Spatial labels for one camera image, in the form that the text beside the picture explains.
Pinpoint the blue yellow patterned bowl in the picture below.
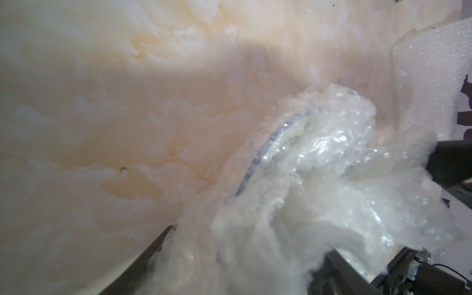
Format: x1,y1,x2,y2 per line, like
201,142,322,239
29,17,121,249
235,110,311,197

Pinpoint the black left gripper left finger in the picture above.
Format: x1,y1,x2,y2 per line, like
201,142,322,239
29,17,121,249
99,225,175,295

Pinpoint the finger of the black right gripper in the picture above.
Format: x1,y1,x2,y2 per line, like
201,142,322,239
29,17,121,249
426,141,472,208

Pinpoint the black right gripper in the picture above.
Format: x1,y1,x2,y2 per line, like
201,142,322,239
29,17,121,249
371,247,472,295

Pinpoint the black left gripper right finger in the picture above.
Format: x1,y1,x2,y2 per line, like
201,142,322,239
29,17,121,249
307,250,381,295

